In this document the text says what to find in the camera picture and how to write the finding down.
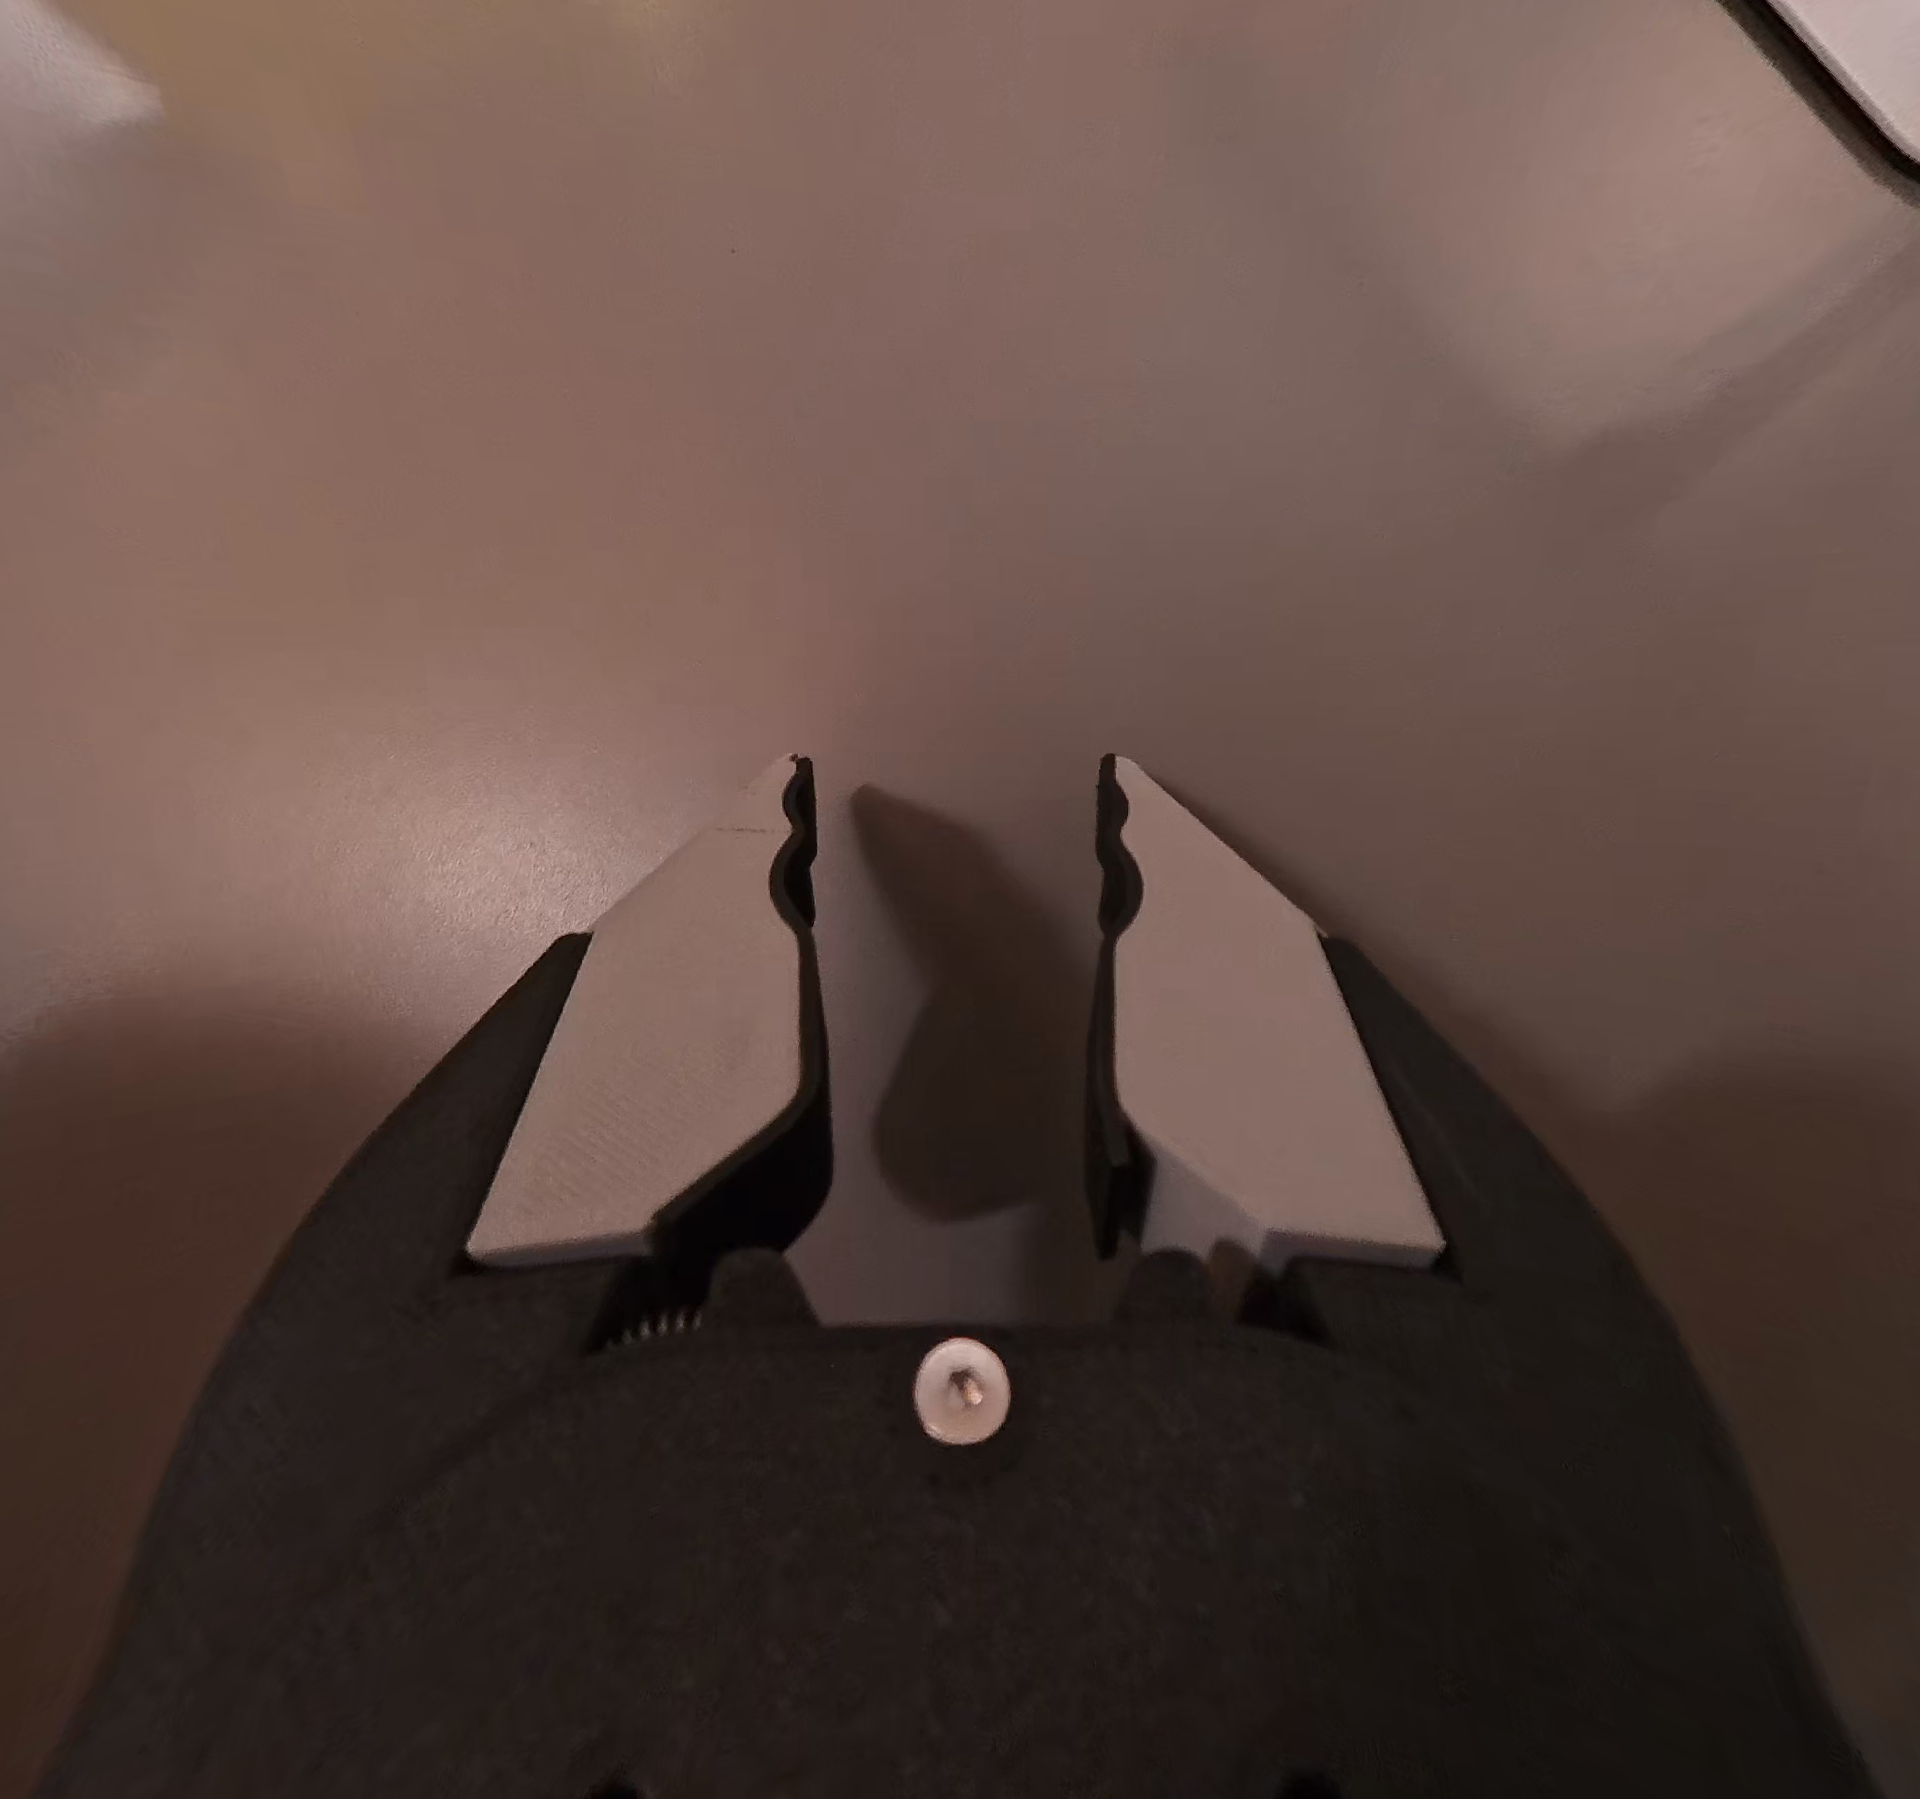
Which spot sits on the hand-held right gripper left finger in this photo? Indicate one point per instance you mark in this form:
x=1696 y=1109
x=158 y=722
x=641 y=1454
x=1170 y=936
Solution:
x=660 y=1064

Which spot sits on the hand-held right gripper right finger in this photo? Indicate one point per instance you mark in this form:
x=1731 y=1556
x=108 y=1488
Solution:
x=1246 y=1064

